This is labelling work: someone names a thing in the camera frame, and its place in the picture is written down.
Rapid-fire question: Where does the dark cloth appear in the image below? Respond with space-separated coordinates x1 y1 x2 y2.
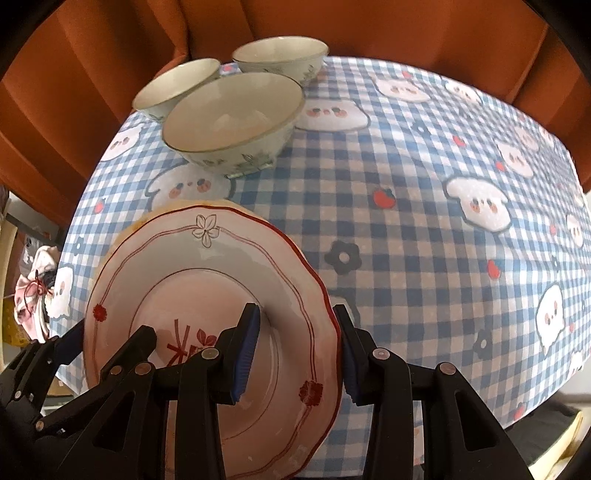
508 397 585 467

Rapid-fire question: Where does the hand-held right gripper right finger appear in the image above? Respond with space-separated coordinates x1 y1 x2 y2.
333 304 532 480

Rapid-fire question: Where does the blue checked cartoon tablecloth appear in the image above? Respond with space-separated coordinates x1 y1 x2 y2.
48 55 589 467

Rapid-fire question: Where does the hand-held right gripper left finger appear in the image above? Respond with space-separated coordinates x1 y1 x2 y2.
60 303 262 480

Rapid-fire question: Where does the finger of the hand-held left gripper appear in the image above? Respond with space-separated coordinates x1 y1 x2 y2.
99 325 158 388
18 323 86 384

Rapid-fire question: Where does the pile of pink white clothes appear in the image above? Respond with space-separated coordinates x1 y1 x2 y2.
14 246 58 342

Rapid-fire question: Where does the red rimmed scalloped plate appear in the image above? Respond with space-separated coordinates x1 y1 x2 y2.
83 206 345 476

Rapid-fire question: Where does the green leaf ceramic bowl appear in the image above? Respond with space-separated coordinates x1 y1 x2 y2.
161 72 305 174
132 58 222 123
232 38 328 87

